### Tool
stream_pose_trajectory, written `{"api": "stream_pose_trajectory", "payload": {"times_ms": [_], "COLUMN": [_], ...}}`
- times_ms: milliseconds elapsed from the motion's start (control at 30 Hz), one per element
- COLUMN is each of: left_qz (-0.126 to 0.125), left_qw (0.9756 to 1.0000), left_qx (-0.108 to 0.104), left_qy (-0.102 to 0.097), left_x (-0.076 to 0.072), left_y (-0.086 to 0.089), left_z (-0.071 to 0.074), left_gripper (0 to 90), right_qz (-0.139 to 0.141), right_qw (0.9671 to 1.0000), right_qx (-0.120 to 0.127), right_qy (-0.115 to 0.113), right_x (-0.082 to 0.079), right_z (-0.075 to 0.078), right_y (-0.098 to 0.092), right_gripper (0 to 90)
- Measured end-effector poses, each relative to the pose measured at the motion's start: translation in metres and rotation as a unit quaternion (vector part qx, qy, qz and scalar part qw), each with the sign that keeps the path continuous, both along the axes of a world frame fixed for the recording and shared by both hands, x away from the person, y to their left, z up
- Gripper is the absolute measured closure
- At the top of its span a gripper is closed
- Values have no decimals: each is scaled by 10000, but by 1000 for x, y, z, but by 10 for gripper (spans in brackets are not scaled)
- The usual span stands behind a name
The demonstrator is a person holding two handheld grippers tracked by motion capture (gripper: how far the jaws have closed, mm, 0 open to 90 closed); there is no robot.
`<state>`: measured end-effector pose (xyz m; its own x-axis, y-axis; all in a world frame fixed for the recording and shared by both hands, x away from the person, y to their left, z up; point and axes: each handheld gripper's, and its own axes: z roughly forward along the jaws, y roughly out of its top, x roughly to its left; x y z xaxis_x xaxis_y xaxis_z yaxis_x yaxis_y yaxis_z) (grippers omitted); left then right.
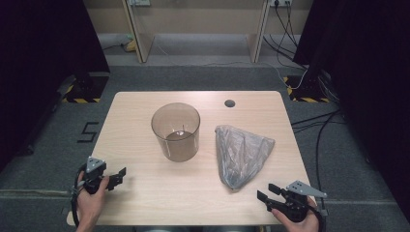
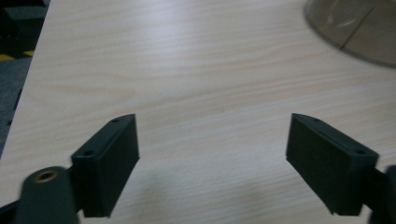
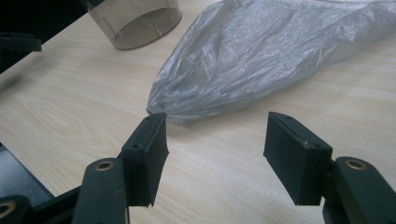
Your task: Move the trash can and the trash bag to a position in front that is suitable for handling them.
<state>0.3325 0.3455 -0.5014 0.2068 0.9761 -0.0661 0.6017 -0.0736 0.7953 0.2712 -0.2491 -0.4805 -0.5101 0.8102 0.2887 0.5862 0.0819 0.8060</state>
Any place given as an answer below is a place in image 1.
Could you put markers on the grey plastic bag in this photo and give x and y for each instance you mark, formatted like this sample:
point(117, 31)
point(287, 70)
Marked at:
point(240, 154)

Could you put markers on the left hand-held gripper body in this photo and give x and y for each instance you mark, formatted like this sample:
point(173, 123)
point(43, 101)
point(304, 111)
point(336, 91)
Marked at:
point(94, 170)

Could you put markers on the grey round table grommet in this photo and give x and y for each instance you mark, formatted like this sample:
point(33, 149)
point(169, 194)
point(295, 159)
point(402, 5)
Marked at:
point(229, 103)

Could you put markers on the person's right hand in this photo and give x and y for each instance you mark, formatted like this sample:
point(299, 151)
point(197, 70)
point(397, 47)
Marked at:
point(303, 226)

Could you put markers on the black yellow striped stand base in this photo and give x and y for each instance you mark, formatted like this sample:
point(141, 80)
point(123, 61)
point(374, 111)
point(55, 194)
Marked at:
point(85, 90)
point(304, 92)

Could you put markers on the yellow object on floor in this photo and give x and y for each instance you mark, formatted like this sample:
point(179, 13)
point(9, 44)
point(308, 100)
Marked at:
point(131, 46)

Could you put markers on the beige wooden desk frame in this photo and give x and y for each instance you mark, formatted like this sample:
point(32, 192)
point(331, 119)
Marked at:
point(138, 35)

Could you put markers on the person's left hand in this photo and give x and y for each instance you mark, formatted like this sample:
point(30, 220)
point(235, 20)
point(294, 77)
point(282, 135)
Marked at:
point(88, 206)

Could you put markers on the white wall power strip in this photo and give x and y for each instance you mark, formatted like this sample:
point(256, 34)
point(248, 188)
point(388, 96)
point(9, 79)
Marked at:
point(139, 2)
point(281, 2)

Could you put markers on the transparent brown plastic bin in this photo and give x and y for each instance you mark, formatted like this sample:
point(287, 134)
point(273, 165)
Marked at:
point(180, 146)

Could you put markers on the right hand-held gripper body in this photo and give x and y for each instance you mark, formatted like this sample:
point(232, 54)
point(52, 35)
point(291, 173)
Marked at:
point(296, 206)

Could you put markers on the black curtain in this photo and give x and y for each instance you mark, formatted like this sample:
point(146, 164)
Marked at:
point(370, 80)
point(38, 64)

